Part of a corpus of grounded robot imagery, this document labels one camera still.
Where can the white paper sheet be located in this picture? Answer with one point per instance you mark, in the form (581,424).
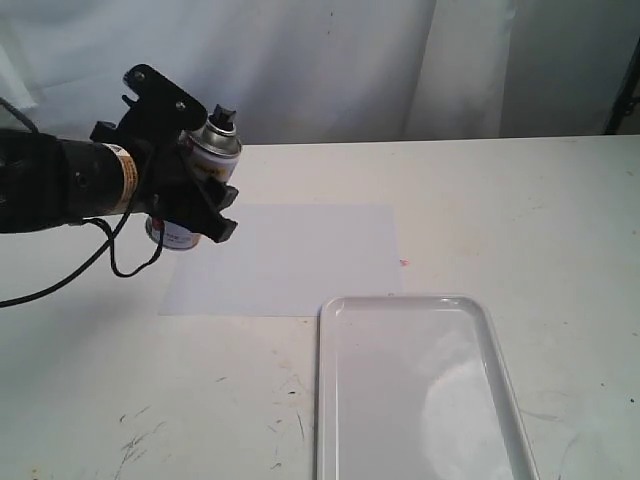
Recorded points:
(287,260)

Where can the white rectangular plastic tray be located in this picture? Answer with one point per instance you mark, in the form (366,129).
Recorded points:
(414,387)

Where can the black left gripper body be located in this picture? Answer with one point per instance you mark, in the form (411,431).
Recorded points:
(150,131)

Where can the spray can with dots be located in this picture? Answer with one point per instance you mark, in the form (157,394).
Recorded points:
(212,152)

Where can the white backdrop curtain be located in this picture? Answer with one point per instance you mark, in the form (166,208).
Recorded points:
(329,71)

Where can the black metal stand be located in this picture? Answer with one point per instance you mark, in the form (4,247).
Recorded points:
(627,100)

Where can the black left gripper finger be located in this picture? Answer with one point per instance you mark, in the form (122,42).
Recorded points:
(209,199)

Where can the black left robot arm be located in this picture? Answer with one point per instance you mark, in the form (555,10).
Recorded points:
(48,181)

